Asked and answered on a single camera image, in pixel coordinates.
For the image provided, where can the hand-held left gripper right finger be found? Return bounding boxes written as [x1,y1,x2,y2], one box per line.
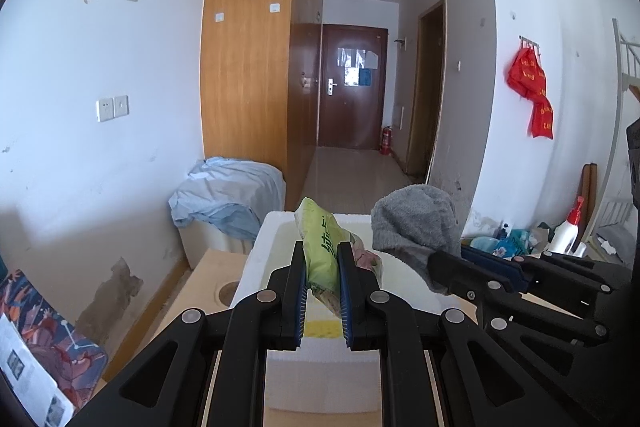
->
[337,243,576,427]

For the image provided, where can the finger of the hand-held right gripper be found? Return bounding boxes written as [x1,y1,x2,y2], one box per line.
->
[460,247,631,294]
[427,251,612,349]

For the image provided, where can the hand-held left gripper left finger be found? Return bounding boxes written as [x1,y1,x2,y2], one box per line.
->
[65,241,307,427]

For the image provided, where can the yellow foam net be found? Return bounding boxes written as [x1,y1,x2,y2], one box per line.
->
[304,319,346,341]

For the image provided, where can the green floral tissue pack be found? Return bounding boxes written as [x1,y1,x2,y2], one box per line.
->
[294,198,383,313]

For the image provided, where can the gray sock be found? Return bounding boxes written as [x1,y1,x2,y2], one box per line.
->
[371,185,463,294]

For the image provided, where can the white foam box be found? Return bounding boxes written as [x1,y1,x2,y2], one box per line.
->
[229,211,463,413]

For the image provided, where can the blue plastic packets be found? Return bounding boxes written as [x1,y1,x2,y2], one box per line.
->
[470,227,532,258]

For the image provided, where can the white pump lotion bottle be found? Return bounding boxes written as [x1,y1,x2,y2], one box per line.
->
[549,196,586,254]

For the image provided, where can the white cabinet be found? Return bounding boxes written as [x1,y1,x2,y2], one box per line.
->
[177,226,253,270]

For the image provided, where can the brown wooden board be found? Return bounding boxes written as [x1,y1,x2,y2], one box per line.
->
[580,163,599,233]

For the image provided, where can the light blue bed sheet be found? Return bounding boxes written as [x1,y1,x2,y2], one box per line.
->
[168,157,287,240]

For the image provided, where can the red plastic bag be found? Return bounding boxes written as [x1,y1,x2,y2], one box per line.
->
[506,47,548,100]
[530,96,554,139]

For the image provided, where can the dark wooden entrance door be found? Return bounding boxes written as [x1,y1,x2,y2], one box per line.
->
[317,23,390,151]

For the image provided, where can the wooden wardrobe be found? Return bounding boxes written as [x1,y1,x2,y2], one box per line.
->
[200,0,325,212]

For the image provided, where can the paper notices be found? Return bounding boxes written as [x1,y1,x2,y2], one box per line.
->
[337,48,377,85]

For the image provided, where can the white paper sheet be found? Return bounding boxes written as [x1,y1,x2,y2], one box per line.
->
[0,312,76,427]

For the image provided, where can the wooden side door frame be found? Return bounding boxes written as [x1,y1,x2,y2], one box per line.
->
[406,0,447,185]

